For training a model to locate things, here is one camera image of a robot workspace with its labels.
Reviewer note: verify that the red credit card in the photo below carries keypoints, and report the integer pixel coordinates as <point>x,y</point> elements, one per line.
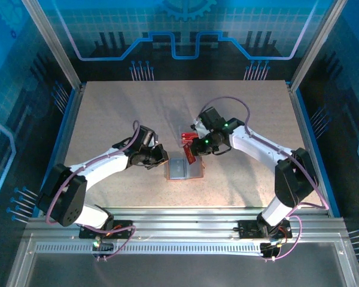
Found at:
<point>187,137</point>
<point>191,158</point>

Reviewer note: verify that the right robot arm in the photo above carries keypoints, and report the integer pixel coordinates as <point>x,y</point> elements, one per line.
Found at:
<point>257,143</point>

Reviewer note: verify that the blue table edge strip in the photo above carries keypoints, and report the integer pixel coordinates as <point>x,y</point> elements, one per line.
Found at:
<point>62,134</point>
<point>310,134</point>

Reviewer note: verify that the small black controller box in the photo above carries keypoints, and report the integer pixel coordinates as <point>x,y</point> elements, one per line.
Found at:
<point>269,249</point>
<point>106,246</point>

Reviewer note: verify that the grey metal panel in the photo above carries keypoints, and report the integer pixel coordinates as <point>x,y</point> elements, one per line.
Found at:
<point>182,272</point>

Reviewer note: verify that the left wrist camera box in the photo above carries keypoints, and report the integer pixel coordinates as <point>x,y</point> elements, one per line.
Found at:
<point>146,136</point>

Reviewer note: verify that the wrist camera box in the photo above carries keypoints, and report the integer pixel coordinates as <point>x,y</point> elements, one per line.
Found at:
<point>146,136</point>
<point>211,116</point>

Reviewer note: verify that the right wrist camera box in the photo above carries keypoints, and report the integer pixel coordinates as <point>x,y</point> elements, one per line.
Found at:
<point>211,116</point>

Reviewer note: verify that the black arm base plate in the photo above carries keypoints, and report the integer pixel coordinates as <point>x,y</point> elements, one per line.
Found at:
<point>124,222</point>
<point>246,228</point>

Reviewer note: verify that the aluminium mounting rail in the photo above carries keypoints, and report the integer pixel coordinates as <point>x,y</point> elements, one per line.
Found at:
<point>182,222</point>

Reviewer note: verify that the aluminium side rail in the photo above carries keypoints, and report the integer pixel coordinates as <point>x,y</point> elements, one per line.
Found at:
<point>305,134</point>
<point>67,134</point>

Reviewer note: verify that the aluminium frame post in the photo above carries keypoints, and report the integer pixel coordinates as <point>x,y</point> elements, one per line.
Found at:
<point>55,45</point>
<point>317,45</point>

